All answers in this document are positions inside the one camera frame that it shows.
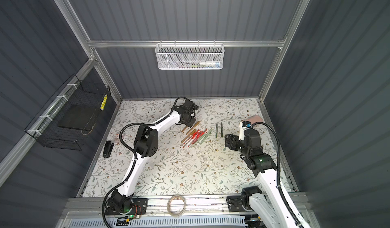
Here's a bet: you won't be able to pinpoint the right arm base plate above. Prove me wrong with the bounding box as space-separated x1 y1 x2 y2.
226 194 266 213

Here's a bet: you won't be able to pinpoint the yellow marker in basket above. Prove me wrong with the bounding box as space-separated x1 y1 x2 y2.
100 94 108 111

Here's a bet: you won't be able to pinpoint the black foam pad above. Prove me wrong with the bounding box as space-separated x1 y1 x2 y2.
57 105 95 132

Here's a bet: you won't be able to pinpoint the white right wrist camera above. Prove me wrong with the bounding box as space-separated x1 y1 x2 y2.
238 120 251 141

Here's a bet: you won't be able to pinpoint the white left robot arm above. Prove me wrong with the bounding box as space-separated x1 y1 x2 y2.
112 97 199 198

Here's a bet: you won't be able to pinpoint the red white packet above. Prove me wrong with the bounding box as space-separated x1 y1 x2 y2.
112 136 120 143

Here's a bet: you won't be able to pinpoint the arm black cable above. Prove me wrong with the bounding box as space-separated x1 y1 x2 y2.
251 122 302 228
101 96 190 228

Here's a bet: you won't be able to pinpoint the light green pen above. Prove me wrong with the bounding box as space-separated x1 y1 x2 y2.
198 128 213 144

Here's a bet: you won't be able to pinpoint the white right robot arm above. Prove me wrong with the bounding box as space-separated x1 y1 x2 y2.
224 128 310 228

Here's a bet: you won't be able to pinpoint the black wire basket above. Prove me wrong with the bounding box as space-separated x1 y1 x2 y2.
25 77 111 151

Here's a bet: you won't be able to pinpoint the black small device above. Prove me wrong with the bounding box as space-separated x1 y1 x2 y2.
102 141 114 159

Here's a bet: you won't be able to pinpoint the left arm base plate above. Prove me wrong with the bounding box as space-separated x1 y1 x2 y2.
104 198 149 215

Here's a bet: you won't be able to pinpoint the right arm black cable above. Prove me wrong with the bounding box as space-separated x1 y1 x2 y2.
251 122 302 228

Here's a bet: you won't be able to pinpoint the white wire mesh basket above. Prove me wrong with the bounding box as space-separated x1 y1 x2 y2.
155 43 225 70

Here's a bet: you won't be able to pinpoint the pink glasses case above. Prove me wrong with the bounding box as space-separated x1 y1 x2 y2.
245 115 264 124

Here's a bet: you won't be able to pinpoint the pens in white basket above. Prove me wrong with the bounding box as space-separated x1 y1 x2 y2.
176 61 221 69

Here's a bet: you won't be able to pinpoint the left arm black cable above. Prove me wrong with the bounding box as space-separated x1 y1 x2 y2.
101 96 190 228

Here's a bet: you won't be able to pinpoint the white vent grille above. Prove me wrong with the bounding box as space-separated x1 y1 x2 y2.
68 215 247 228

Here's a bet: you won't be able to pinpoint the coiled clear cable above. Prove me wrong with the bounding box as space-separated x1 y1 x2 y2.
167 194 187 218

